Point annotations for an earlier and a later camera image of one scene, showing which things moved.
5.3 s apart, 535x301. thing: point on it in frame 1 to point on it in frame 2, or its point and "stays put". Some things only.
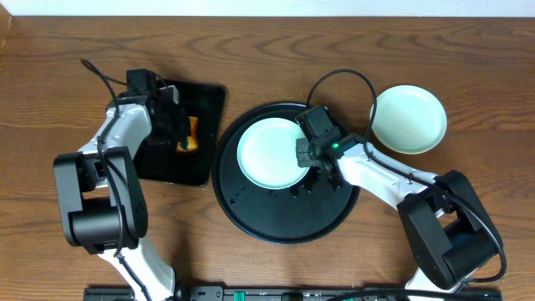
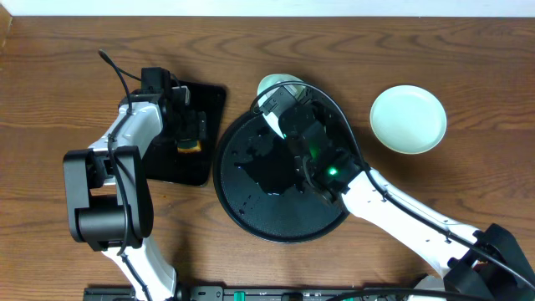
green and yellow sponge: [192, 140] stays put
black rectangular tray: [162, 162] stays put
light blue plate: [409, 119] stays put
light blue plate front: [267, 153] to [273, 119]
